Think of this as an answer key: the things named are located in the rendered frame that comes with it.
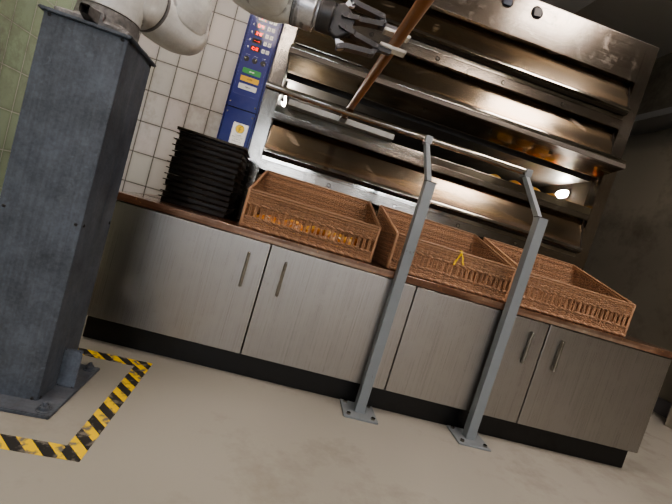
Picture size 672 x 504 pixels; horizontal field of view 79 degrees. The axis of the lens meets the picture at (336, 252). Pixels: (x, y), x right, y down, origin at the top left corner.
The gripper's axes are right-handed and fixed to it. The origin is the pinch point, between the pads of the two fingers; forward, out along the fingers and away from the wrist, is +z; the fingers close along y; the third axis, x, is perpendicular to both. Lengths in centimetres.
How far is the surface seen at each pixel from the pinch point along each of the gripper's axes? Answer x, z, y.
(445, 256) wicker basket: -56, 53, 48
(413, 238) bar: -46, 35, 45
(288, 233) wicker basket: -58, -11, 57
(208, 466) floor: 3, -15, 118
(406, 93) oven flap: -92, 24, -21
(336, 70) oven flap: -94, -11, -21
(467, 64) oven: -106, 53, -50
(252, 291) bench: -52, -18, 82
